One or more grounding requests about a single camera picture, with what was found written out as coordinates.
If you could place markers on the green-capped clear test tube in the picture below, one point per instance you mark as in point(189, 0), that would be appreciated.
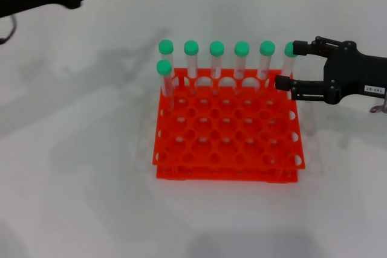
point(216, 48)
point(166, 47)
point(164, 67)
point(267, 48)
point(288, 50)
point(191, 47)
point(242, 48)

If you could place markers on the orange plastic test tube rack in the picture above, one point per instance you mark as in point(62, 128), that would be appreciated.
point(229, 178)

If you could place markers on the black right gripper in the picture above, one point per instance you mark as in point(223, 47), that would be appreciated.
point(347, 73)

